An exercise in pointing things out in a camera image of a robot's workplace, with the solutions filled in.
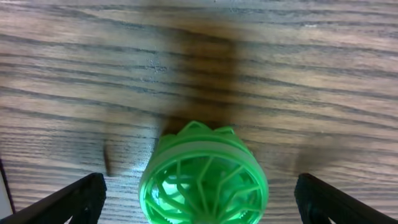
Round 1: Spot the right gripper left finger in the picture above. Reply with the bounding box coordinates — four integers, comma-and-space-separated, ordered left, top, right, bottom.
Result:
1, 172, 107, 224

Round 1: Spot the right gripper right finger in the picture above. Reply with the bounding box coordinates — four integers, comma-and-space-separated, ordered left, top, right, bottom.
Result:
294, 173, 397, 224

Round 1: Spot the green round plastic toy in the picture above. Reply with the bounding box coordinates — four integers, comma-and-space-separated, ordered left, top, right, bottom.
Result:
138, 121, 269, 224

